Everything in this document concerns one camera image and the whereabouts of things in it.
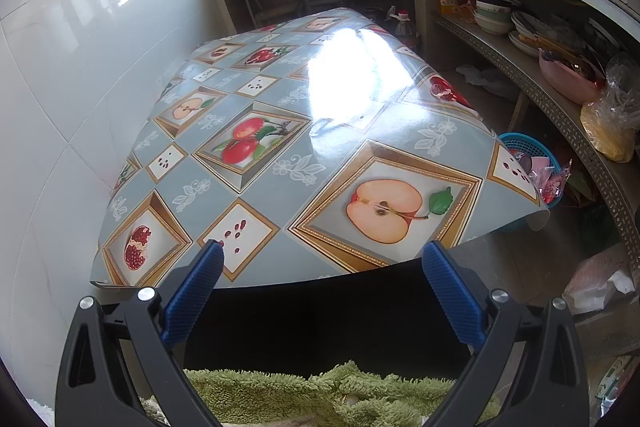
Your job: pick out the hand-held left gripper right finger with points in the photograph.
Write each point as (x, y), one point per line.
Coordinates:
(450, 292)

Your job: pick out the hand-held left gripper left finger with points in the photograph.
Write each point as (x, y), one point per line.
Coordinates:
(195, 292)

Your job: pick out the red snack bag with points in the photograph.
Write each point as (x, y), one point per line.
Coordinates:
(550, 187)

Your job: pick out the blue plastic basket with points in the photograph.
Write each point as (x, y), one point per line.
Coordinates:
(520, 139)

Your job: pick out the green fluffy towel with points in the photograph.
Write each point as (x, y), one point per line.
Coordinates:
(275, 397)

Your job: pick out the white sack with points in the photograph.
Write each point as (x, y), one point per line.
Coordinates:
(595, 282)

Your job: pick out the printed packet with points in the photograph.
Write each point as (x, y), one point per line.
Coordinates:
(615, 382)

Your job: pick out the wooden shelf leg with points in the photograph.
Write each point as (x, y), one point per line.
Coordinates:
(519, 112)

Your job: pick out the grey perforated shelf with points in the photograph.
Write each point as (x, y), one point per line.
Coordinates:
(560, 117)

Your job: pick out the white plastic bag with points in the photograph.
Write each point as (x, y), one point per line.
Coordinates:
(482, 77)

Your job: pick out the fruit print tablecloth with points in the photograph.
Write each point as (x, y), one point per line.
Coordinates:
(325, 107)

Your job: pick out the yellow filled plastic bag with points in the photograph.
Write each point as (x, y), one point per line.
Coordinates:
(610, 132)

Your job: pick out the pink basin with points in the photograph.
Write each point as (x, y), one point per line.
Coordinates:
(565, 82)

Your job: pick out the cooking oil bottle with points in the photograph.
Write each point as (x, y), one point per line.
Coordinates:
(405, 29)

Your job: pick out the stack of plates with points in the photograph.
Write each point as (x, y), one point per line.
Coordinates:
(530, 37)

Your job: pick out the stack of bowls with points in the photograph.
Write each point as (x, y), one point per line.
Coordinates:
(492, 19)

